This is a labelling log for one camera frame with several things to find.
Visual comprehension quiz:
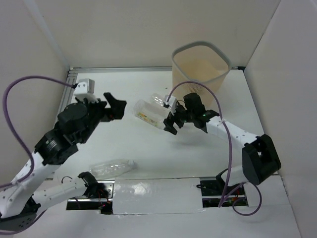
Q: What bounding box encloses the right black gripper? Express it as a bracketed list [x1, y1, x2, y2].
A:
[163, 102, 195, 135]

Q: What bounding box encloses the square bottle orange label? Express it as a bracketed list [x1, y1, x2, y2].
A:
[133, 100, 169, 130]

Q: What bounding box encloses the clear bottle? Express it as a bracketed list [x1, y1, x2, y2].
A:
[150, 93, 164, 106]
[89, 159, 137, 179]

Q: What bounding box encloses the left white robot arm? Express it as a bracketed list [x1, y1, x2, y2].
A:
[0, 93, 127, 235]

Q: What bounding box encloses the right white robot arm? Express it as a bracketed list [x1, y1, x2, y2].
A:
[163, 93, 281, 194]

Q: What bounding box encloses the beige plastic waste bin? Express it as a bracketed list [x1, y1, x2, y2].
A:
[171, 41, 232, 109]

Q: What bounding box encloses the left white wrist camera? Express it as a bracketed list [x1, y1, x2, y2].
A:
[74, 78, 97, 103]

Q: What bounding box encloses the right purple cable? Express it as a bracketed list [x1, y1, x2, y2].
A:
[168, 81, 263, 216]

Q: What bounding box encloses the purple cable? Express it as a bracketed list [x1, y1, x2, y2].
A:
[0, 75, 76, 235]
[168, 81, 263, 216]

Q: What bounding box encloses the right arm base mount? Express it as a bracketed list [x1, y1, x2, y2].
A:
[196, 179, 248, 208]

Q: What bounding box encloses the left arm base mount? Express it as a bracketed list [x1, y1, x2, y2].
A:
[66, 180, 115, 215]

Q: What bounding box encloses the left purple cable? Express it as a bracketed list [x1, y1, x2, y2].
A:
[0, 75, 76, 235]

